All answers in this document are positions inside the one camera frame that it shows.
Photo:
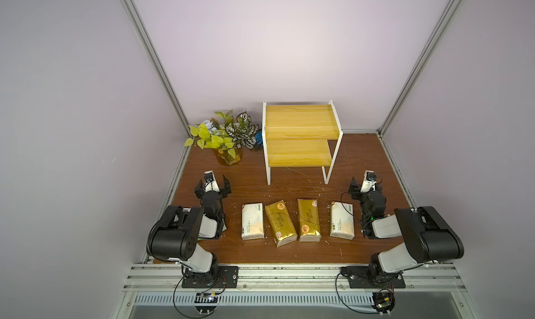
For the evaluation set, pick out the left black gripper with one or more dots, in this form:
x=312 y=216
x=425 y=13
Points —
x=222 y=191

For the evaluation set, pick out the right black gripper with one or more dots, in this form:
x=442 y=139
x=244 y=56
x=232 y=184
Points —
x=367 y=193

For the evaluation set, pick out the white tissue pack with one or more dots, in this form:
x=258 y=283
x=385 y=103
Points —
x=252 y=222
x=342 y=220

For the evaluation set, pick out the gold tissue pack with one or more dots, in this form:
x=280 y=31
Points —
x=282 y=226
x=309 y=220

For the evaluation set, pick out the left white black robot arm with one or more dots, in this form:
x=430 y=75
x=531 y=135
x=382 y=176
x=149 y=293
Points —
x=175 y=236

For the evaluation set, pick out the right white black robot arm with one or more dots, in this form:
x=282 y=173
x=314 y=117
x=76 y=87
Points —
x=426 y=235

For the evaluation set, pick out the blue object behind shelf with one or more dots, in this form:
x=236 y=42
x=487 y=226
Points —
x=259 y=140

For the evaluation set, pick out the potted plant in glass vase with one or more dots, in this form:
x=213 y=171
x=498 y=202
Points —
x=226 y=135

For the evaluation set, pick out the right controller board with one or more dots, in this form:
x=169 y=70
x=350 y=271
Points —
x=384 y=301

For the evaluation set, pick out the controller board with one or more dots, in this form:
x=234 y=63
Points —
x=206 y=303
x=384 y=301

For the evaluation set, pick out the left controller board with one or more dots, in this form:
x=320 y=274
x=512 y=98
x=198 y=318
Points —
x=206 y=303

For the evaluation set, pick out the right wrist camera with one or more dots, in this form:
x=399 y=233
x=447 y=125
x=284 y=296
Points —
x=369 y=181

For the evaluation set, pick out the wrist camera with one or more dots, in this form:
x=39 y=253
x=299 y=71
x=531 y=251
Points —
x=369 y=181
x=211 y=184

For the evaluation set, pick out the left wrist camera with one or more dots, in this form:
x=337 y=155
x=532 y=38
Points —
x=211 y=184

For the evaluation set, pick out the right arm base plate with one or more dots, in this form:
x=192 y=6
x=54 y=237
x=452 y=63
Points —
x=362 y=277

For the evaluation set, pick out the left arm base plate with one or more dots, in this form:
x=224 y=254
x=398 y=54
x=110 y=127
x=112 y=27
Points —
x=221 y=277

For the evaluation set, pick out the wooden two-tier shelf white frame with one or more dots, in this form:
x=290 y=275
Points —
x=301 y=135

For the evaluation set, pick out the aluminium rail frame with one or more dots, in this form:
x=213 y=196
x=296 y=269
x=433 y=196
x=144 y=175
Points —
x=310 y=285

